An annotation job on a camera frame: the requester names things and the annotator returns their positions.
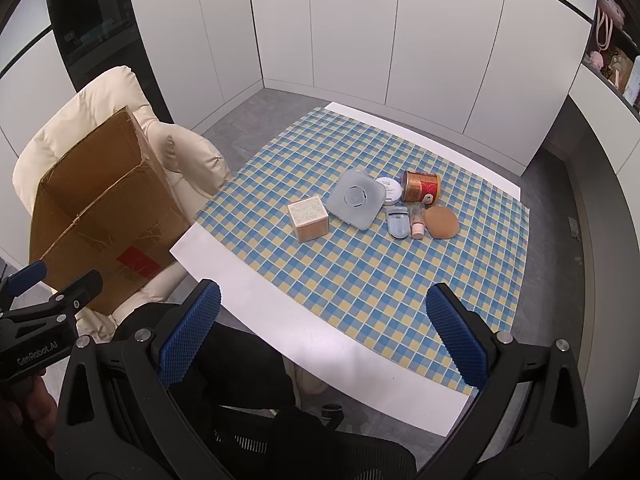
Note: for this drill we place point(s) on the brown paw print box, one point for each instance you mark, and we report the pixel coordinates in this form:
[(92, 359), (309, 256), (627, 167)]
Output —
[(617, 62)]

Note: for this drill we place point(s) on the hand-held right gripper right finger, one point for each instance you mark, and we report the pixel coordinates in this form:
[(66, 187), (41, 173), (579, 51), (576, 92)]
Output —
[(457, 335)]

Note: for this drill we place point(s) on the brown powder puff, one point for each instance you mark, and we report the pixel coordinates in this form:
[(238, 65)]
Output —
[(441, 222)]

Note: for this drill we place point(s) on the brown cardboard box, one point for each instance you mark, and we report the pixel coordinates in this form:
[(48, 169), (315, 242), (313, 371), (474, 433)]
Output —
[(110, 210)]

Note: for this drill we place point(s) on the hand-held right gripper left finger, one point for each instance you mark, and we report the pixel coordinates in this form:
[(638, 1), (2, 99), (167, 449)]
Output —
[(190, 335)]

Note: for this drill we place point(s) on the pink handbag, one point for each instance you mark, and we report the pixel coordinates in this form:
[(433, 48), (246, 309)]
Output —
[(610, 10)]

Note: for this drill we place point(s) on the light blue eyelash curler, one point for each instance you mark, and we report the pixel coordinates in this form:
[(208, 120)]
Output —
[(398, 222)]

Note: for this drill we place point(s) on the black wall screen panel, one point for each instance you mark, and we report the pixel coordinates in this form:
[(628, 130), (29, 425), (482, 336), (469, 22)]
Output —
[(90, 20)]

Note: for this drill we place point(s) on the blue yellow checkered tablecloth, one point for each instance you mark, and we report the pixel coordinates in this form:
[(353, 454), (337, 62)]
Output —
[(350, 285)]

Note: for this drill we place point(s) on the small beige cube box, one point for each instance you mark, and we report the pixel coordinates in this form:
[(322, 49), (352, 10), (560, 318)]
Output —
[(307, 220)]

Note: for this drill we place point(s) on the person's black trousers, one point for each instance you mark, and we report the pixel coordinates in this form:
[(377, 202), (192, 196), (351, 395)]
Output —
[(235, 360)]

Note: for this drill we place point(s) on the small pink bottle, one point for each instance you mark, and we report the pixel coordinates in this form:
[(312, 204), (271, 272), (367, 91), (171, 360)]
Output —
[(417, 225)]

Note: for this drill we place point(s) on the wall socket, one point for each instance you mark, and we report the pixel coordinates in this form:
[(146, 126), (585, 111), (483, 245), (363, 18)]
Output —
[(573, 226)]

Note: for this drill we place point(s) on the pink plush toy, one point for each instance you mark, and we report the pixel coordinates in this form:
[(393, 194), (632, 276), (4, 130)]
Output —
[(596, 59)]

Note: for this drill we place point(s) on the cream padded armchair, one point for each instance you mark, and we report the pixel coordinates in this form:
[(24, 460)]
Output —
[(100, 95)]

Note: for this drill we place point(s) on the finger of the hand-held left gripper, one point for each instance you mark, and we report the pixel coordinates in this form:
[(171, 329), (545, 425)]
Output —
[(75, 290), (27, 275)]

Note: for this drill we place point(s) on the red gold tin can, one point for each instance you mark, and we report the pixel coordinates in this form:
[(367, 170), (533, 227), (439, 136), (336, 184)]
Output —
[(420, 187)]

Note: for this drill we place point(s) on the round white jar lid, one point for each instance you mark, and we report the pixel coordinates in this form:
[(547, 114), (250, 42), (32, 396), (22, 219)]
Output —
[(391, 189)]

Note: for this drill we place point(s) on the translucent square plastic container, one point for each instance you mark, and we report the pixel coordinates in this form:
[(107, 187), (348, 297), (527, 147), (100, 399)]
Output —
[(355, 197)]

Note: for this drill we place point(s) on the person's left hand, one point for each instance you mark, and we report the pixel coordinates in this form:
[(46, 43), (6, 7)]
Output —
[(35, 405)]

